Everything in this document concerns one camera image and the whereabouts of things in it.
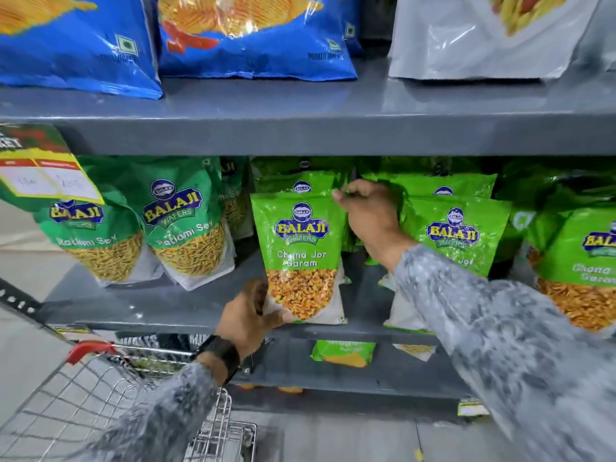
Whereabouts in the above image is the white snack bag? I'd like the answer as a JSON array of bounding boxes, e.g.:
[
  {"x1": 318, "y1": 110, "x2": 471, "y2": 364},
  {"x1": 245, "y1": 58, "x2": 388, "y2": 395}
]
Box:
[{"x1": 388, "y1": 0, "x2": 603, "y2": 81}]

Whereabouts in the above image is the grey metal shelf board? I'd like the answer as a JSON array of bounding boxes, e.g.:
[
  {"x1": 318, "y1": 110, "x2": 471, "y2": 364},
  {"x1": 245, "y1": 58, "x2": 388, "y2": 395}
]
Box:
[
  {"x1": 230, "y1": 332, "x2": 475, "y2": 401},
  {"x1": 38, "y1": 245, "x2": 443, "y2": 348},
  {"x1": 0, "y1": 56, "x2": 616, "y2": 157}
]

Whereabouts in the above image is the person's right hand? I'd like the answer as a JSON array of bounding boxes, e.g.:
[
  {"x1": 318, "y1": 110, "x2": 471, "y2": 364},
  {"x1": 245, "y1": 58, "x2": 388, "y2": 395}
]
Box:
[{"x1": 331, "y1": 179, "x2": 420, "y2": 273}]

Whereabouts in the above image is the person's left hand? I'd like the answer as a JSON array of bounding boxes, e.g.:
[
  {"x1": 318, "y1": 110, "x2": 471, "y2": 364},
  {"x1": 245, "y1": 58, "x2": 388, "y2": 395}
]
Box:
[{"x1": 214, "y1": 280, "x2": 297, "y2": 362}]

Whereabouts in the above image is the metal wire shopping cart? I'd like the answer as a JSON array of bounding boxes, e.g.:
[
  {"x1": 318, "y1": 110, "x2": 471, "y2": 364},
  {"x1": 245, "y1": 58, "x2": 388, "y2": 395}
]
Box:
[{"x1": 0, "y1": 339, "x2": 259, "y2": 462}]

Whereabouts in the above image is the person's right forearm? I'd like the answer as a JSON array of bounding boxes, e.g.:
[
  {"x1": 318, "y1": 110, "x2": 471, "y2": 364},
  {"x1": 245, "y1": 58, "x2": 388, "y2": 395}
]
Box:
[{"x1": 394, "y1": 244, "x2": 616, "y2": 462}]

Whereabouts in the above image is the black perforated shelf bracket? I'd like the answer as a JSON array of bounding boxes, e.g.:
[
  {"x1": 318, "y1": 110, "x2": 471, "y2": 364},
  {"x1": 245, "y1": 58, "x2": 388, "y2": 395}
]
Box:
[{"x1": 0, "y1": 278, "x2": 43, "y2": 317}]

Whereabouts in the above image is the light green snack pouch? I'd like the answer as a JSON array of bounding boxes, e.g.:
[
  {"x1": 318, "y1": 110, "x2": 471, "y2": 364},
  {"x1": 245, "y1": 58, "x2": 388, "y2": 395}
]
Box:
[{"x1": 250, "y1": 190, "x2": 348, "y2": 326}]

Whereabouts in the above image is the person's left forearm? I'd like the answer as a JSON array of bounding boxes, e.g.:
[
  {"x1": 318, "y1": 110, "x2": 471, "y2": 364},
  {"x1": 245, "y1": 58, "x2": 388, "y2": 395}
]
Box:
[{"x1": 67, "y1": 353, "x2": 229, "y2": 462}]

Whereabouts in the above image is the blue chips bag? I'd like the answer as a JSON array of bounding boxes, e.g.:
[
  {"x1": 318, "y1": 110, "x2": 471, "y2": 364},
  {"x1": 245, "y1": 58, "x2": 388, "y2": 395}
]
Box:
[
  {"x1": 339, "y1": 0, "x2": 364, "y2": 56},
  {"x1": 157, "y1": 0, "x2": 358, "y2": 82},
  {"x1": 0, "y1": 0, "x2": 164, "y2": 100}
]

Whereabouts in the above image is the yellow shelf edge label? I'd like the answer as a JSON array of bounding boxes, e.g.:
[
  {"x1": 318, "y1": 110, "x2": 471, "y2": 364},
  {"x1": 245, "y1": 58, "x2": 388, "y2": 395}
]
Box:
[{"x1": 457, "y1": 398, "x2": 491, "y2": 418}]

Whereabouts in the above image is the dark green snack packet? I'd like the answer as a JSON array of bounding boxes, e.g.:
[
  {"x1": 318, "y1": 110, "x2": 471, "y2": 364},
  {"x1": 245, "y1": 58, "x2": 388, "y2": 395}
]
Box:
[
  {"x1": 33, "y1": 156, "x2": 163, "y2": 288},
  {"x1": 120, "y1": 157, "x2": 236, "y2": 291},
  {"x1": 219, "y1": 157, "x2": 254, "y2": 241}
]

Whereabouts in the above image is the green yellow price sign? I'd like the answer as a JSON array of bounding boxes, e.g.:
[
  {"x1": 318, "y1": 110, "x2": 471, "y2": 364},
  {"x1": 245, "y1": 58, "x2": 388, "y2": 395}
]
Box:
[{"x1": 0, "y1": 123, "x2": 106, "y2": 213}]

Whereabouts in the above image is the light green fallen packet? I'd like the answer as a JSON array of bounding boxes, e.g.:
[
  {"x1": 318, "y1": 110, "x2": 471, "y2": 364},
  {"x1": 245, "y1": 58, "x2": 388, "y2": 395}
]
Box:
[{"x1": 310, "y1": 340, "x2": 377, "y2": 369}]

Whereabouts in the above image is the black wristwatch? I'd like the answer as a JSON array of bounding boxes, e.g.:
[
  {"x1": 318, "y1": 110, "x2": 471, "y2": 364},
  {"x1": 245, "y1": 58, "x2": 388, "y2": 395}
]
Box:
[{"x1": 195, "y1": 334, "x2": 241, "y2": 385}]

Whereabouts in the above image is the row of light green packets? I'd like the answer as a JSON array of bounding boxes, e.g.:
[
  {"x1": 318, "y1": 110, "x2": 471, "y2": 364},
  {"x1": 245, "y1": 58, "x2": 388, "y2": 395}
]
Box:
[{"x1": 250, "y1": 156, "x2": 616, "y2": 339}]

